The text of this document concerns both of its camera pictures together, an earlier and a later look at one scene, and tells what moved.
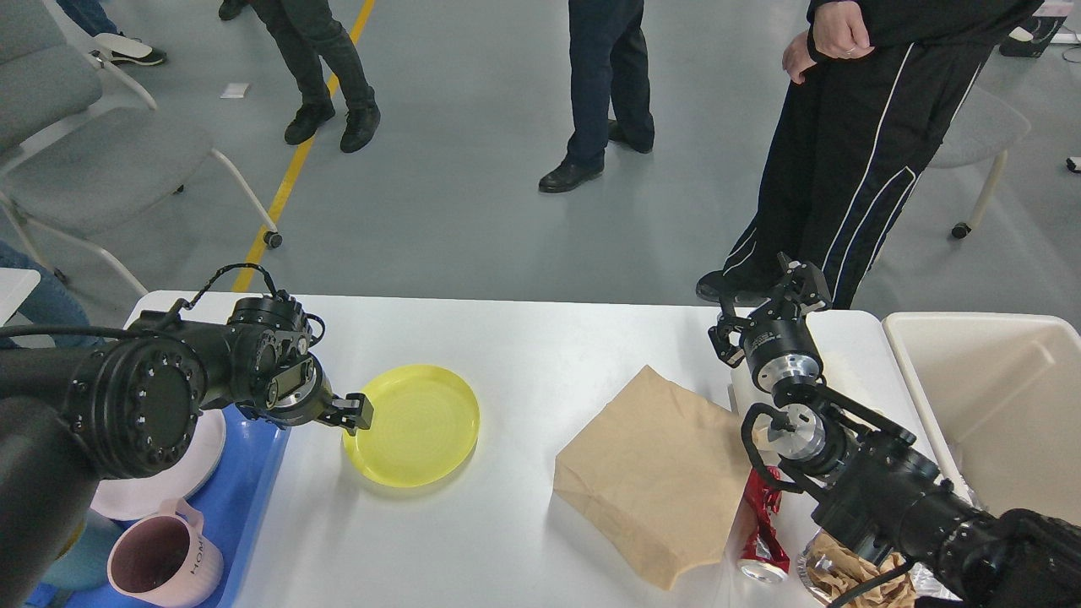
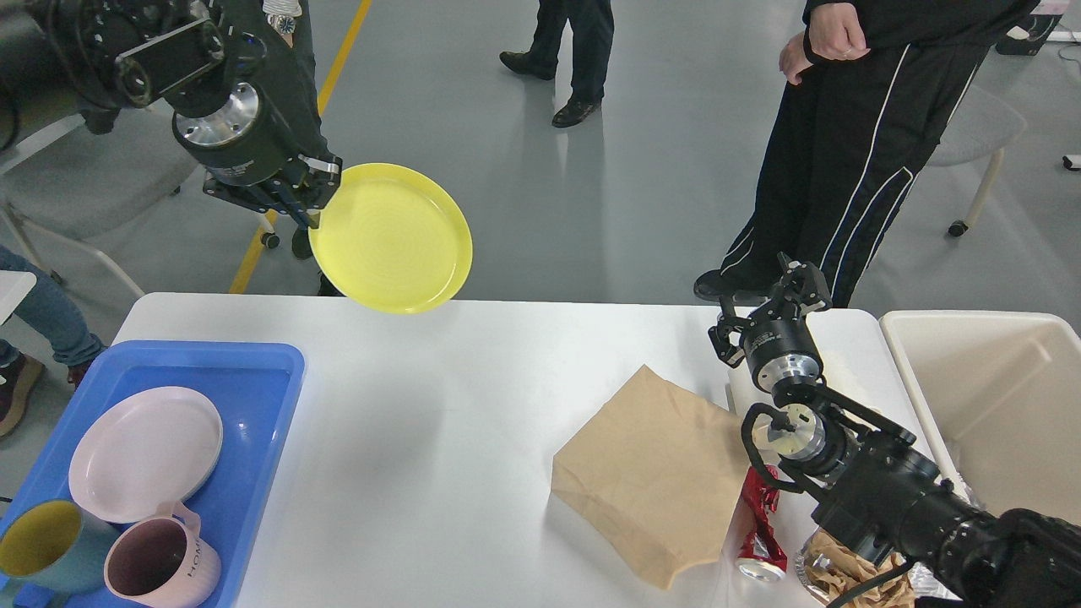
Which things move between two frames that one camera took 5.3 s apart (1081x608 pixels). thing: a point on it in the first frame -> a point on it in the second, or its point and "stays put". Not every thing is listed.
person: x=306 y=31 -> x=287 y=58
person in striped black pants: x=881 y=87 stays put
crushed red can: x=763 y=558 stays put
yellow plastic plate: x=425 y=426 -> x=393 y=239
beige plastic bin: x=1001 y=393 stays put
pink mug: x=165 y=557 stays put
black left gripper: x=300 y=394 -> x=244 y=145
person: x=611 y=88 -> x=593 y=26
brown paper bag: x=662 y=472 stays put
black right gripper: x=777 y=342 stays put
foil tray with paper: x=830 y=568 stays put
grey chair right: x=985 y=130 stays put
